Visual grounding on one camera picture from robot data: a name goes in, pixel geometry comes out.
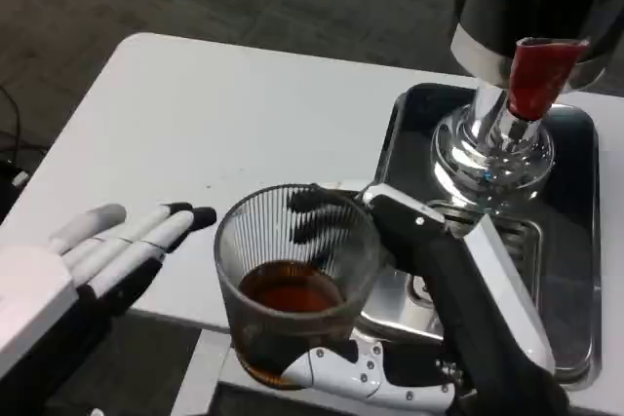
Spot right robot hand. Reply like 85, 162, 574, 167
282, 181, 571, 416

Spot steel drip tray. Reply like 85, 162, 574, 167
358, 83, 602, 391

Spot clear ribbed glass cup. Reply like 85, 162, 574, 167
214, 183, 384, 391

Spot black floor cables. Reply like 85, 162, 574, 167
0, 84, 30, 203

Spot brown tea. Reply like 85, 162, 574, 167
238, 261, 350, 315

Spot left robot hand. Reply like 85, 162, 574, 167
0, 202, 218, 416

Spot steel drip grid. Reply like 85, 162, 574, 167
428, 199, 542, 290

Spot red tap handle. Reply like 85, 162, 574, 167
506, 37, 589, 121

